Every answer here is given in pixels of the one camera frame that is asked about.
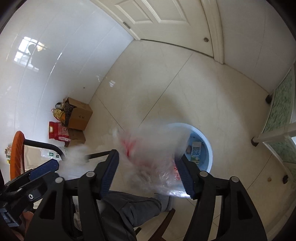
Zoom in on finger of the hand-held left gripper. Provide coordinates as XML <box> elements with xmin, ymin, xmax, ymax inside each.
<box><xmin>10</xmin><ymin>160</ymin><xmax>59</xmax><ymax>186</ymax></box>

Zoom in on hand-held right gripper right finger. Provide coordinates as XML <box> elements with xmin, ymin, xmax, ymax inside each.
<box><xmin>174</xmin><ymin>154</ymin><xmax>267</xmax><ymax>241</ymax></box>

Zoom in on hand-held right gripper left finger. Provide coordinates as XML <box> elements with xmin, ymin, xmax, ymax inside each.
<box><xmin>24</xmin><ymin>149</ymin><xmax>121</xmax><ymax>241</ymax></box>

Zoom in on white plastic bag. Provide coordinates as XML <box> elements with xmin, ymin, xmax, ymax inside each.
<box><xmin>59</xmin><ymin>144</ymin><xmax>90</xmax><ymax>180</ymax></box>

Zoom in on blue round bin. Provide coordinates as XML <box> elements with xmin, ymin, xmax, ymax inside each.
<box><xmin>165</xmin><ymin>123</ymin><xmax>213</xmax><ymax>174</ymax></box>

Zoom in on clear plastic bag red print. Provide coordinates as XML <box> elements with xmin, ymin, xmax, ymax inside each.
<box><xmin>112</xmin><ymin>119</ymin><xmax>192</xmax><ymax>198</ymax></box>

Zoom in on blue white milk carton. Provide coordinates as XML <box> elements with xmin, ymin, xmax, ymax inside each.
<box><xmin>191</xmin><ymin>141</ymin><xmax>203</xmax><ymax>164</ymax></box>

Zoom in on orange round table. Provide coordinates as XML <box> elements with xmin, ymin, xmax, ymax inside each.
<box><xmin>9</xmin><ymin>131</ymin><xmax>26</xmax><ymax>180</ymax></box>

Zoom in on red rice bag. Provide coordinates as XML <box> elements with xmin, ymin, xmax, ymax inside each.
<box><xmin>48</xmin><ymin>121</ymin><xmax>71</xmax><ymax>142</ymax></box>

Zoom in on person's leg grey trousers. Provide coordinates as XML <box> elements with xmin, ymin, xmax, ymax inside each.
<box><xmin>74</xmin><ymin>191</ymin><xmax>175</xmax><ymax>241</ymax></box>

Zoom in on brown wooden chair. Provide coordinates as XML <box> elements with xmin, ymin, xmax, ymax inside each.
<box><xmin>134</xmin><ymin>209</ymin><xmax>176</xmax><ymax>241</ymax></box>

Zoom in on small cardboard box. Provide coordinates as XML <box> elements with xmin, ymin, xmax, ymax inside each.
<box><xmin>65</xmin><ymin>128</ymin><xmax>86</xmax><ymax>147</ymax></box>

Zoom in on yellow cooking oil bottle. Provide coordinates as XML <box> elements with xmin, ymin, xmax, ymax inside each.
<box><xmin>51</xmin><ymin>108</ymin><xmax>67</xmax><ymax>127</ymax></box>

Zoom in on large cardboard box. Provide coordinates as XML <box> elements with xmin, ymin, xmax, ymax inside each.
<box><xmin>63</xmin><ymin>97</ymin><xmax>93</xmax><ymax>131</ymax></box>

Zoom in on green patterned glass table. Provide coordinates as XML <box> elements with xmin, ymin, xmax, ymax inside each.
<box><xmin>252</xmin><ymin>67</ymin><xmax>296</xmax><ymax>183</ymax></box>

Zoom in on white panel door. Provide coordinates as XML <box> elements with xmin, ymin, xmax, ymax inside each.
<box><xmin>91</xmin><ymin>0</ymin><xmax>225</xmax><ymax>64</ymax></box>

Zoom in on black metal chair frame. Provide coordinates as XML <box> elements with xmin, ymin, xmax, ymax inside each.
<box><xmin>23</xmin><ymin>139</ymin><xmax>115</xmax><ymax>163</ymax></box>

